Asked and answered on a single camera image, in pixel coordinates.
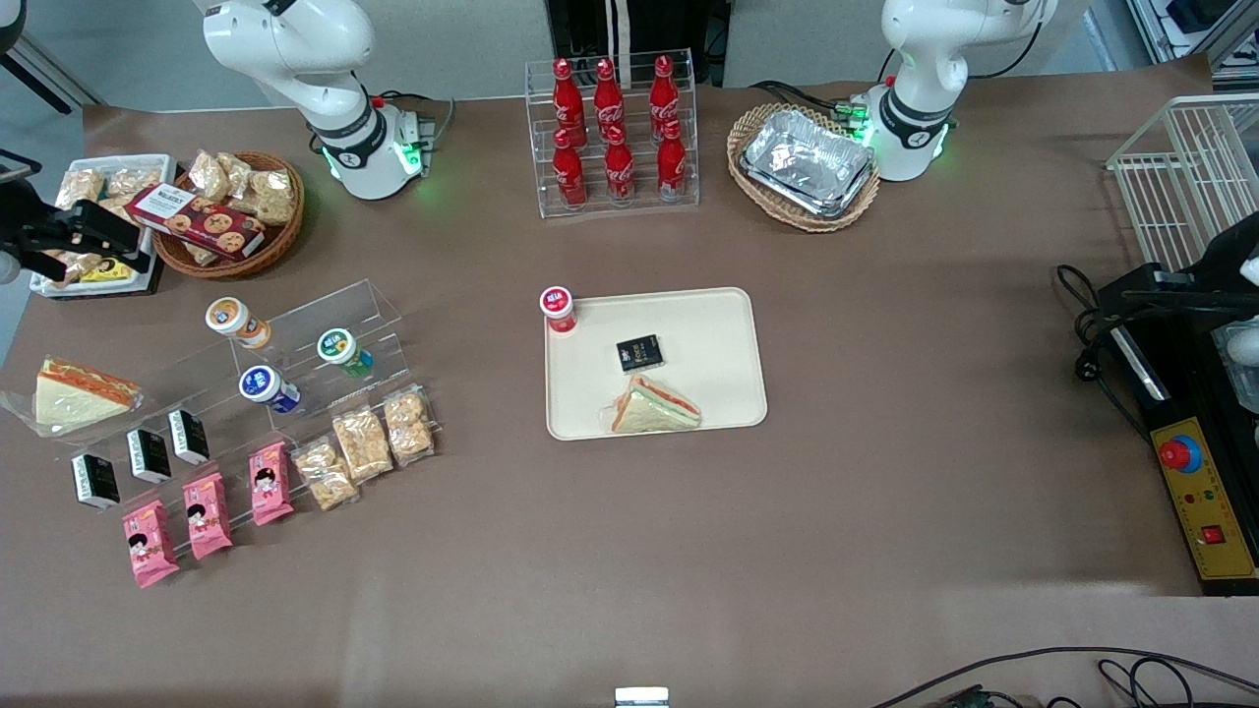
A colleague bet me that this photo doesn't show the wrapped triangle sandwich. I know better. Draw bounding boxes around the wrapped triangle sandwich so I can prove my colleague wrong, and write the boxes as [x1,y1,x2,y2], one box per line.
[0,356,147,440]
[609,373,703,436]

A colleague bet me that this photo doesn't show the red cola bottle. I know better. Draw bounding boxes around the red cola bottle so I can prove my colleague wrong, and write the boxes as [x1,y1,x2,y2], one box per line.
[603,123,636,206]
[656,118,689,202]
[551,57,587,139]
[552,128,589,210]
[648,54,682,127]
[592,57,628,134]

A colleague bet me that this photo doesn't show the orange gum bottle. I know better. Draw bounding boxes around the orange gum bottle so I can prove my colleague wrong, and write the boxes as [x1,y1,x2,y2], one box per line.
[205,297,272,351]

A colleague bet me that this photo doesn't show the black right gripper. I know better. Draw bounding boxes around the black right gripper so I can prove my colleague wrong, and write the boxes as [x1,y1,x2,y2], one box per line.
[0,182,154,284]

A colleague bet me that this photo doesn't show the red cookie box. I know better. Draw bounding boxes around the red cookie box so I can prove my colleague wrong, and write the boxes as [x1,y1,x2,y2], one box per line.
[126,183,268,261]

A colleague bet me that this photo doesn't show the pink snack pack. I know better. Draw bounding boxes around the pink snack pack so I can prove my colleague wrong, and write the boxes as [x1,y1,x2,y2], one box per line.
[121,499,182,590]
[247,440,296,528]
[182,471,235,562]

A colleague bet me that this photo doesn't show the grey arm base cables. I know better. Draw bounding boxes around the grey arm base cables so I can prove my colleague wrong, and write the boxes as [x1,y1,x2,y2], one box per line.
[372,90,459,180]

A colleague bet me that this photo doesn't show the green gum bottle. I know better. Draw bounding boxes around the green gum bottle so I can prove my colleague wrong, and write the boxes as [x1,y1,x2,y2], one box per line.
[316,327,376,381]

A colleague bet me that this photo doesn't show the silver foil tray stack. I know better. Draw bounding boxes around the silver foil tray stack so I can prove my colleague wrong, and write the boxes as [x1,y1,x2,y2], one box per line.
[739,108,877,220]

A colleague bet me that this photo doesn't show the black arm base cables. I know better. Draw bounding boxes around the black arm base cables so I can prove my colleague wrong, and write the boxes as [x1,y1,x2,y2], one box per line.
[749,77,891,131]

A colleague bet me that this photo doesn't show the black yellow control box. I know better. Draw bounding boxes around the black yellow control box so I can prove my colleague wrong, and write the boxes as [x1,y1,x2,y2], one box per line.
[1096,264,1259,597]

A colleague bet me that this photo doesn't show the black floor cable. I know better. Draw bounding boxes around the black floor cable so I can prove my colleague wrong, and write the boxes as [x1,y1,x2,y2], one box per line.
[869,646,1259,708]

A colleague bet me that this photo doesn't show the black striped chair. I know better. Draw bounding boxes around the black striped chair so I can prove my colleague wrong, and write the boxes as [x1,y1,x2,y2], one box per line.
[544,0,735,91]

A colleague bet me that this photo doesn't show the black power cable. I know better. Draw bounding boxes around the black power cable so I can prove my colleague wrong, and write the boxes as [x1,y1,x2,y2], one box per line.
[1056,264,1154,439]

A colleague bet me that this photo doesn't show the black tissue pack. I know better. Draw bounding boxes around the black tissue pack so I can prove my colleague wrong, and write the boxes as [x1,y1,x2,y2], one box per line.
[70,451,122,511]
[616,334,664,375]
[166,408,211,466]
[126,428,174,485]

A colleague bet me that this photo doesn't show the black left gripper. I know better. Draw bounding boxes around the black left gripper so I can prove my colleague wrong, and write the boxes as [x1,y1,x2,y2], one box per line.
[1121,210,1259,318]

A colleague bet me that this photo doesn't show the clear acrylic bottle rack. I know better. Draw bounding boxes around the clear acrylic bottle rack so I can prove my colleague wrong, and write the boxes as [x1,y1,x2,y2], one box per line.
[524,49,700,218]

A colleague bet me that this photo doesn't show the white rectangular snack box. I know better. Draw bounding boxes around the white rectangular snack box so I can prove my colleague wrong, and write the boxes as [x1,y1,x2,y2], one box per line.
[30,154,179,298]

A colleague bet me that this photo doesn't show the light brown wicker basket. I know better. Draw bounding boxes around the light brown wicker basket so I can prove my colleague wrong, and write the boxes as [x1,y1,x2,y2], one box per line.
[727,102,882,234]

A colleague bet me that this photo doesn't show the cream plastic tray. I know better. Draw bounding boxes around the cream plastic tray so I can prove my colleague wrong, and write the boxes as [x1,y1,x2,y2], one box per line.
[544,286,769,443]

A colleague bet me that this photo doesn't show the dark brown wicker basket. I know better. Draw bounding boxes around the dark brown wicker basket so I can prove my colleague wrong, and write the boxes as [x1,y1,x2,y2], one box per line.
[151,150,307,280]

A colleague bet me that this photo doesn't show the clear acrylic step display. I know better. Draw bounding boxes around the clear acrylic step display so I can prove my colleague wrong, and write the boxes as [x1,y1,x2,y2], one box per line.
[67,279,436,493]

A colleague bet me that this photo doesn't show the white wire basket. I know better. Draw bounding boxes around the white wire basket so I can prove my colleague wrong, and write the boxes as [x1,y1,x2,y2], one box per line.
[1106,93,1259,273]

